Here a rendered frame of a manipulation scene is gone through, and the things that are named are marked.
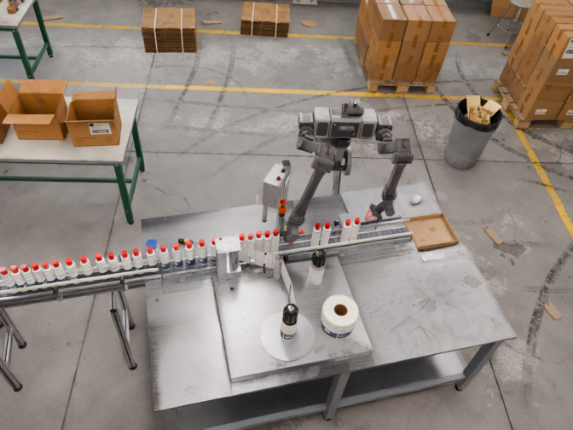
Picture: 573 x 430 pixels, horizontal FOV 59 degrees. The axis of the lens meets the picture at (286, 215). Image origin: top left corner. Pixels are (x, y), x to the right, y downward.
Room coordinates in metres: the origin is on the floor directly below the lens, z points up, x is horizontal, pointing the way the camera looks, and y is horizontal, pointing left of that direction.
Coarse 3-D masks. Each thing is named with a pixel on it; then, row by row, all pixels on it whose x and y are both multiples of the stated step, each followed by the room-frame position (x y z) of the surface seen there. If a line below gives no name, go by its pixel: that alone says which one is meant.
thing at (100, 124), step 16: (80, 96) 3.20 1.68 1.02; (96, 96) 3.22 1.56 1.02; (112, 96) 3.24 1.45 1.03; (80, 112) 3.15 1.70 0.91; (96, 112) 3.18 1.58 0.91; (112, 112) 3.20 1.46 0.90; (80, 128) 2.91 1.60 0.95; (96, 128) 2.93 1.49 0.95; (112, 128) 2.95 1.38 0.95; (80, 144) 2.90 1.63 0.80; (96, 144) 2.92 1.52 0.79; (112, 144) 2.95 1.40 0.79
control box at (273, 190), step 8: (272, 168) 2.13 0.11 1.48; (280, 168) 2.14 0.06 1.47; (272, 176) 2.07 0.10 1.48; (280, 176) 2.08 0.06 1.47; (264, 184) 2.02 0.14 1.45; (272, 184) 2.01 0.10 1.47; (280, 184) 2.01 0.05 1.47; (264, 192) 2.02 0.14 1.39; (272, 192) 2.00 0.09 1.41; (280, 192) 2.00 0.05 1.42; (264, 200) 2.02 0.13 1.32; (272, 200) 2.00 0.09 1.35; (280, 200) 2.01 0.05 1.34
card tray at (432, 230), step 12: (420, 216) 2.47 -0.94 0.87; (432, 216) 2.50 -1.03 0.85; (444, 216) 2.49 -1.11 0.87; (408, 228) 2.37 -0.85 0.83; (420, 228) 2.38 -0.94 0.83; (432, 228) 2.39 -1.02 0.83; (444, 228) 2.41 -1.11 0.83; (420, 240) 2.27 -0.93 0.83; (432, 240) 2.28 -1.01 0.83; (444, 240) 2.29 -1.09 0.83; (456, 240) 2.30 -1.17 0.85
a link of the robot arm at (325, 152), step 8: (296, 144) 2.43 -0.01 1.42; (304, 144) 2.36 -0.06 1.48; (312, 144) 2.28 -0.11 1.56; (320, 144) 2.19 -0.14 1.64; (312, 152) 2.39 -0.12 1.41; (320, 152) 2.12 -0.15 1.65; (328, 152) 2.12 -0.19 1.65; (320, 160) 2.07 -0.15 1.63; (328, 160) 2.08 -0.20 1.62; (328, 168) 2.07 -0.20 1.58
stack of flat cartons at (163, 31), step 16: (144, 16) 5.86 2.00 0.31; (160, 16) 5.90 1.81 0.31; (176, 16) 5.94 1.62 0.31; (192, 16) 5.99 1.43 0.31; (144, 32) 5.57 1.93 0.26; (160, 32) 5.61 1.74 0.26; (176, 32) 5.65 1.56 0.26; (192, 32) 5.69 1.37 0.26; (160, 48) 5.61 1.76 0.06; (176, 48) 5.65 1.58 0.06; (192, 48) 5.69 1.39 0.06
